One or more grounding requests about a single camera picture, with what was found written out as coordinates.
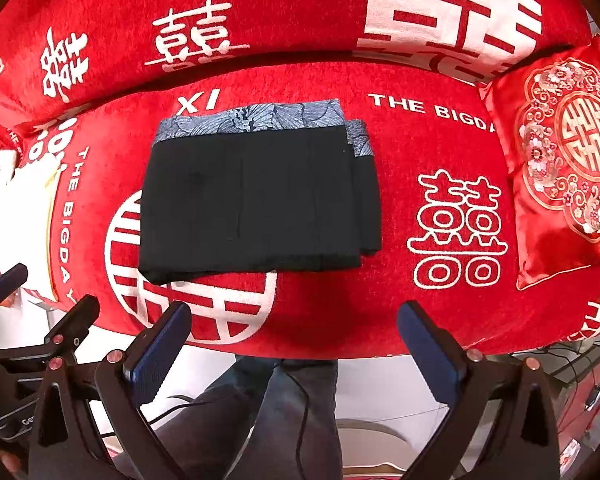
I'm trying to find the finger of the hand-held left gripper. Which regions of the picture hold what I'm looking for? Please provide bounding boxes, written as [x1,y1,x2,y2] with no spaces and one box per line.
[0,263,30,322]
[0,294,101,362]

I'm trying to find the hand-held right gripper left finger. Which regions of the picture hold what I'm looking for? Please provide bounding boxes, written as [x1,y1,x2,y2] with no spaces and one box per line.
[29,301,193,480]

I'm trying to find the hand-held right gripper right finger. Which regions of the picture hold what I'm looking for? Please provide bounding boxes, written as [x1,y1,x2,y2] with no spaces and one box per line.
[396,300,562,480]

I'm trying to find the black pants with patterned waistband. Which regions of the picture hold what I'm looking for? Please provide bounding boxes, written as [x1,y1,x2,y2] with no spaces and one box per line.
[138,98,384,287]

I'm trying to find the white cloth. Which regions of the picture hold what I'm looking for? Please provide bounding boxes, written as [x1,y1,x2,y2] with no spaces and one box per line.
[0,149,63,266]

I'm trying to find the person's legs in jeans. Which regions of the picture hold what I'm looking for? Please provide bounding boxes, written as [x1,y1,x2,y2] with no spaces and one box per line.
[115,355,343,480]

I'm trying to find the red printed sofa cover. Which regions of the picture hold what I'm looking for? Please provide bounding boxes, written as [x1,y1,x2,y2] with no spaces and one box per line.
[0,0,600,361]

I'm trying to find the red embroidered cushion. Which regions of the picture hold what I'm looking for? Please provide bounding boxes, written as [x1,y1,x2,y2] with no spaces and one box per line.
[477,33,600,292]

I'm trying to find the black floor cable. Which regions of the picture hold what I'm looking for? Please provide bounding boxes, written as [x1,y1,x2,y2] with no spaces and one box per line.
[517,332,600,411]

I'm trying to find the thin black cable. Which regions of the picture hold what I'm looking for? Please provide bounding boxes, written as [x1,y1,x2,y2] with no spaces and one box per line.
[277,357,312,480]

